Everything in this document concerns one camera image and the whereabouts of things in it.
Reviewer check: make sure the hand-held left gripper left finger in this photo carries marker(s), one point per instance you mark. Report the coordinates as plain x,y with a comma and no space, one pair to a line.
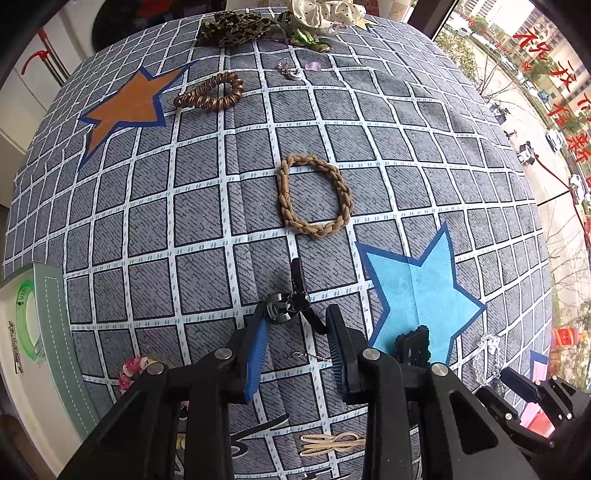
256,364

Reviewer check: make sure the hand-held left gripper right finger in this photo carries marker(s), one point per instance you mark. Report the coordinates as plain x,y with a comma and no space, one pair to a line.
337,355

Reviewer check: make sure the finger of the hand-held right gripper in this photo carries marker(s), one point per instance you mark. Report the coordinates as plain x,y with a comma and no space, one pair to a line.
521,385
496,404

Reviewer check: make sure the black scalloped snap hair clip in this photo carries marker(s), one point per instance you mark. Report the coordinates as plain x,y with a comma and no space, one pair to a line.
415,344

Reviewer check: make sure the white tray with green rim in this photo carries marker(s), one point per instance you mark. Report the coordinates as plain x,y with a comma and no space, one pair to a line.
60,332

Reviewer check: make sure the red orange outdoor barrier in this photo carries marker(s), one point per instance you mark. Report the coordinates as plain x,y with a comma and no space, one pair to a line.
565,338

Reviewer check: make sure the grey checked star tablecloth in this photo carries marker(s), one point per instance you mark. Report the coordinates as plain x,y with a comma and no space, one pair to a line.
184,230

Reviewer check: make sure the green bangle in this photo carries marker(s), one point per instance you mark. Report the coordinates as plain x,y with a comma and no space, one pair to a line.
21,318

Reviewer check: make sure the thin metal hair clip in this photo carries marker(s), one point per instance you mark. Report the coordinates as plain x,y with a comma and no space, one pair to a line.
15,346

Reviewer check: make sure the red window decals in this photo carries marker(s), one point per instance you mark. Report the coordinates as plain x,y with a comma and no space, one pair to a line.
561,108

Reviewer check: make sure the green ribbon hair clip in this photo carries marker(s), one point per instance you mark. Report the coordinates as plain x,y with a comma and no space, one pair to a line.
307,39

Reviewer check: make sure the leopard print scrunchie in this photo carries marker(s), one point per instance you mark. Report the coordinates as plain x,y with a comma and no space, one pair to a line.
231,30

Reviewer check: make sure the white cabinet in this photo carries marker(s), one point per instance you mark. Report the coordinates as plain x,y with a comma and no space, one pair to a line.
27,115

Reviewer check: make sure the white polka dot scrunchie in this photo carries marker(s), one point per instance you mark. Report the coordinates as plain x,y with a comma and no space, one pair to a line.
318,14

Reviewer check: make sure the black window frame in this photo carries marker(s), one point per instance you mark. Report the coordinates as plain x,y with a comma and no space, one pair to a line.
434,18

